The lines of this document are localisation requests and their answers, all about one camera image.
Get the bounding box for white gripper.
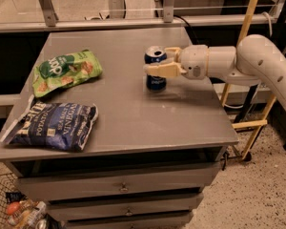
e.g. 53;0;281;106
143;45;209;80

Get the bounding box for blue pepsi can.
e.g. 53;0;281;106
144;46;167;92

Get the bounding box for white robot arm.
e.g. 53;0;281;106
144;34;286;112

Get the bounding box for grey drawer cabinet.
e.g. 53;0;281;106
0;28;237;229

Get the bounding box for green chip bag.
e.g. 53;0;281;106
32;50;103;97

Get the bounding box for dark blue potato chip bag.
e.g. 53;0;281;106
0;95;98;152

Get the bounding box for grey metal railing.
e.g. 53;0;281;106
0;0;286;34

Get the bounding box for white packet in basket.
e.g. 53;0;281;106
7;200;47;229

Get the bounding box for orange item in basket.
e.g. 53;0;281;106
6;201;20;215

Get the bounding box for yellow wooden frame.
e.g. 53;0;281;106
220;0;276;161

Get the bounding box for black wire basket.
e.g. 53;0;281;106
0;174;59;229

